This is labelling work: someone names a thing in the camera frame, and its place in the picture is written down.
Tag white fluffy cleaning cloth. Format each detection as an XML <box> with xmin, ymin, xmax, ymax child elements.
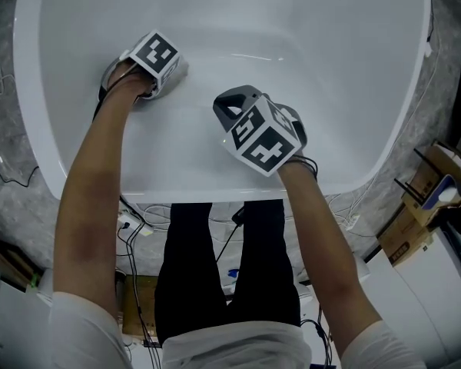
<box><xmin>167</xmin><ymin>61</ymin><xmax>190</xmax><ymax>94</ymax></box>

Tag person's left forearm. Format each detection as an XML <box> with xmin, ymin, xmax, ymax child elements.
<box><xmin>52</xmin><ymin>88</ymin><xmax>143</xmax><ymax>317</ymax></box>

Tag white bathtub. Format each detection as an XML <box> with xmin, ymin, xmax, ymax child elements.
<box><xmin>13</xmin><ymin>0</ymin><xmax>433</xmax><ymax>205</ymax></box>

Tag person's right forearm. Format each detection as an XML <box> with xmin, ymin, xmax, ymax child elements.
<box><xmin>277</xmin><ymin>161</ymin><xmax>384</xmax><ymax>359</ymax></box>

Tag small black adapter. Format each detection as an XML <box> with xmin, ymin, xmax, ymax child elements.
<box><xmin>230</xmin><ymin>205</ymin><xmax>247</xmax><ymax>227</ymax></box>

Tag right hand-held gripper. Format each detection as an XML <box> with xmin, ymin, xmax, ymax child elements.
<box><xmin>213</xmin><ymin>85</ymin><xmax>308</xmax><ymax>178</ymax></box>

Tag flat cardboard box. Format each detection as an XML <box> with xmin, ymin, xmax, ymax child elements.
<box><xmin>121</xmin><ymin>274</ymin><xmax>163</xmax><ymax>337</ymax></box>

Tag person's black trousers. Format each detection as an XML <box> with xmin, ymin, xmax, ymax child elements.
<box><xmin>152</xmin><ymin>200</ymin><xmax>303</xmax><ymax>351</ymax></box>

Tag person's left hand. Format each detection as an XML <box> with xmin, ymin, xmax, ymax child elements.
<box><xmin>108</xmin><ymin>57</ymin><xmax>157</xmax><ymax>98</ymax></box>

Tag brown cardboard box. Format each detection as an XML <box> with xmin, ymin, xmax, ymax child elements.
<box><xmin>375</xmin><ymin>205</ymin><xmax>436</xmax><ymax>268</ymax></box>
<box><xmin>402</xmin><ymin>139</ymin><xmax>461</xmax><ymax>227</ymax></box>

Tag blue white padded case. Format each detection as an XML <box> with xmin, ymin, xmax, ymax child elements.
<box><xmin>421</xmin><ymin>174</ymin><xmax>461</xmax><ymax>210</ymax></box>

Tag black antenna router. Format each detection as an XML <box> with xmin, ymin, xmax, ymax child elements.
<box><xmin>393</xmin><ymin>147</ymin><xmax>436</xmax><ymax>208</ymax></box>

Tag person's white shirt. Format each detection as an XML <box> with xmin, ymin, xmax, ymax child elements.
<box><xmin>47</xmin><ymin>290</ymin><xmax>428</xmax><ymax>369</ymax></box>

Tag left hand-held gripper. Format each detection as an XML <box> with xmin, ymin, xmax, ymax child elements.
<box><xmin>97</xmin><ymin>30</ymin><xmax>181</xmax><ymax>101</ymax></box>

